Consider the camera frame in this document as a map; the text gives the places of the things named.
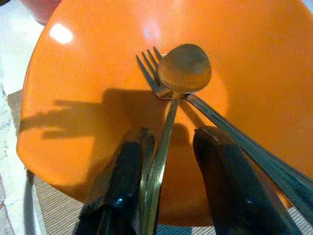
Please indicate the grey linen placemat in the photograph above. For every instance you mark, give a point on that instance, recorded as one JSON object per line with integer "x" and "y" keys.
{"x": 56, "y": 203}

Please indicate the metal fork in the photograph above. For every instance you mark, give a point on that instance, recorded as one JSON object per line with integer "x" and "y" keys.
{"x": 244, "y": 138}

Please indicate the red instant noodle cup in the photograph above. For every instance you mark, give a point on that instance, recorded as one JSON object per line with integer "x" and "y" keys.
{"x": 41, "y": 9}

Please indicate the metal spoon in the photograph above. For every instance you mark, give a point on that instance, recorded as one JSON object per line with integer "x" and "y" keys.
{"x": 185, "y": 66}

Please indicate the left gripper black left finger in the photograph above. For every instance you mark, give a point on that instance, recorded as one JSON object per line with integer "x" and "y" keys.
{"x": 127, "y": 176}

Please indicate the orange bowl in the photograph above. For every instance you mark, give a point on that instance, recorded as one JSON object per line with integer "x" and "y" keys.
{"x": 97, "y": 61}

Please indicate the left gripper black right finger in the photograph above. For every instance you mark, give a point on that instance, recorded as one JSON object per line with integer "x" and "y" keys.
{"x": 227, "y": 186}

